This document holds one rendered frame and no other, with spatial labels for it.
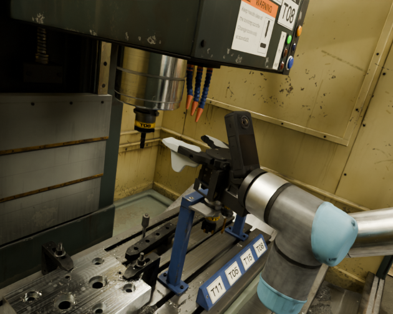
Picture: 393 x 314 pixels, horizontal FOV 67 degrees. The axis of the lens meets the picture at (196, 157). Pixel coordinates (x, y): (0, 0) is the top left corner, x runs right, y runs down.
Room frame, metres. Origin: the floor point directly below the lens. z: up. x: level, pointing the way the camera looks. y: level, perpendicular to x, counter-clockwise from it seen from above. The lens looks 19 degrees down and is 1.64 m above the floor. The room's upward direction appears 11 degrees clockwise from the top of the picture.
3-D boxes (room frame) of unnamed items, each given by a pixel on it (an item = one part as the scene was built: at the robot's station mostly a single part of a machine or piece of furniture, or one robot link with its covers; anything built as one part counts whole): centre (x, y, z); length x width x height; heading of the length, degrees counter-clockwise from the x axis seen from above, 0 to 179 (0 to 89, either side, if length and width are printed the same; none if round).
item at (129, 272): (0.73, 0.10, 0.97); 0.13 x 0.03 x 0.15; 147
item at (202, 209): (0.76, -0.05, 1.21); 0.07 x 0.05 x 0.01; 57
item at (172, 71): (0.71, 0.14, 1.56); 0.16 x 0.16 x 0.12
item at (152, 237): (0.93, 0.10, 0.93); 0.26 x 0.05 x 0.06; 152
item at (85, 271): (0.60, 0.23, 0.96); 0.29 x 0.23 x 0.05; 147
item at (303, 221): (0.39, -0.18, 1.43); 0.11 x 0.08 x 0.09; 45
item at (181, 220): (0.79, 0.00, 1.05); 0.10 x 0.05 x 0.30; 57
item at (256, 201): (0.44, -0.13, 1.44); 0.08 x 0.05 x 0.08; 135
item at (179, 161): (0.53, 0.03, 1.44); 0.09 x 0.03 x 0.06; 70
